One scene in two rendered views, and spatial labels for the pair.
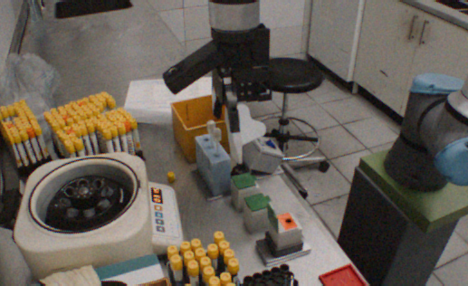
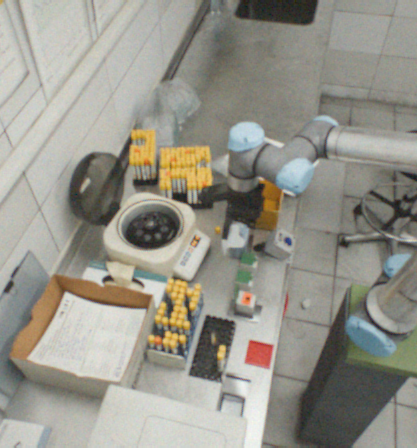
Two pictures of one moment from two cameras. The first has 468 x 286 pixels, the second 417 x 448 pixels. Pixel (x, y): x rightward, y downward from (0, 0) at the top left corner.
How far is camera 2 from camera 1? 0.72 m
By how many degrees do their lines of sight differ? 30
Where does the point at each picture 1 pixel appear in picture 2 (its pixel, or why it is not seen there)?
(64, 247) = (124, 252)
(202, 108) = (268, 188)
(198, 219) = (214, 266)
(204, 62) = (219, 196)
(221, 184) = (238, 252)
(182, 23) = (384, 33)
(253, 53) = (249, 202)
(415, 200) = not seen: hidden behind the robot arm
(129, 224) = (161, 256)
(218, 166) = not seen: hidden behind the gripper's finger
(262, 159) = (273, 249)
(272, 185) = (274, 268)
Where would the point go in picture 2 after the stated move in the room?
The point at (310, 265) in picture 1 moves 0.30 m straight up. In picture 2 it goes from (251, 331) to (259, 270)
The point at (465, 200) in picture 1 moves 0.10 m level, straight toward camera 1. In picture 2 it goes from (396, 362) to (359, 371)
